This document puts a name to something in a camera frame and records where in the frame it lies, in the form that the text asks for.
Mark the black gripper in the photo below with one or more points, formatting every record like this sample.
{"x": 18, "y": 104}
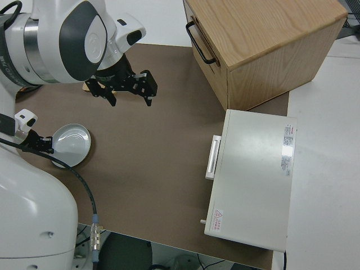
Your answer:
{"x": 33, "y": 140}
{"x": 118, "y": 78}

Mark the gray plate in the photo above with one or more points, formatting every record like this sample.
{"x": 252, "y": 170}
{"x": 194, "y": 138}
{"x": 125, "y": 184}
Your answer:
{"x": 73, "y": 143}

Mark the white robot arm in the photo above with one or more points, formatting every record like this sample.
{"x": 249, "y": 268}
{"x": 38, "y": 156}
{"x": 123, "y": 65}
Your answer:
{"x": 24, "y": 118}
{"x": 42, "y": 42}

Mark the brown table mat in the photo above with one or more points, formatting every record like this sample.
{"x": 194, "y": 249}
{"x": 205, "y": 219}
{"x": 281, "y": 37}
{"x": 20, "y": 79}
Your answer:
{"x": 146, "y": 157}

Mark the wooden box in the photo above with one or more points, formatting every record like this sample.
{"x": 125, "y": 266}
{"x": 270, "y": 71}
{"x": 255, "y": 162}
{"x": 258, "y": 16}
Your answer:
{"x": 261, "y": 39}

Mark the white toaster oven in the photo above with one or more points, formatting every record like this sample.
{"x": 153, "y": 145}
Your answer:
{"x": 253, "y": 180}

